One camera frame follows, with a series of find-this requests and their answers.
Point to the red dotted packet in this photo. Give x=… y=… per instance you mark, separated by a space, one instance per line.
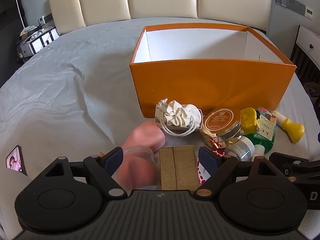
x=201 y=177

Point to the yellow bulb-shaped bottle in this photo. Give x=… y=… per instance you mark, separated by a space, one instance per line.
x=292 y=128

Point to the black smartphone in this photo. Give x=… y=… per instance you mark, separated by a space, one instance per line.
x=15 y=160

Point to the white and black nightstand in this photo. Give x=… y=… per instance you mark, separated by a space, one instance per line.
x=37 y=42

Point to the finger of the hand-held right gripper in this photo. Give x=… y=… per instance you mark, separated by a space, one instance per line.
x=290 y=160

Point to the gold textured box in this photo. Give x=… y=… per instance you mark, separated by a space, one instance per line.
x=177 y=167

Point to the grey wall switch panel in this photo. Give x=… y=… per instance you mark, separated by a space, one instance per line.
x=290 y=2

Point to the pink bottle with clear cap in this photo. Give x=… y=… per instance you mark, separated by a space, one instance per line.
x=145 y=136

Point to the gold round tin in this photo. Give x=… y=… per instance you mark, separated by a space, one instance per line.
x=221 y=123

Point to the white drawer cabinet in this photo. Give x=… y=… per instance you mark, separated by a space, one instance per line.
x=308 y=40

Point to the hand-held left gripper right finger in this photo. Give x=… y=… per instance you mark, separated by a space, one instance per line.
x=207 y=160

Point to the orange cardboard box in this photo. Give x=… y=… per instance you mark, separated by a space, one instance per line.
x=212 y=85

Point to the small white wall switch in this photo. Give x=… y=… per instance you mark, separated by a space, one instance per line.
x=42 y=20

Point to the white wall thermostat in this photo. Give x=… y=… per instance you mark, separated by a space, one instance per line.
x=309 y=13

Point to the green spray bottle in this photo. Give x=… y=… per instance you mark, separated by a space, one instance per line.
x=262 y=140

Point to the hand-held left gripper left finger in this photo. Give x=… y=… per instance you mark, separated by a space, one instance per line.
x=113 y=159

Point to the white silver jar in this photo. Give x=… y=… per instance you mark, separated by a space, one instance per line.
x=240 y=150

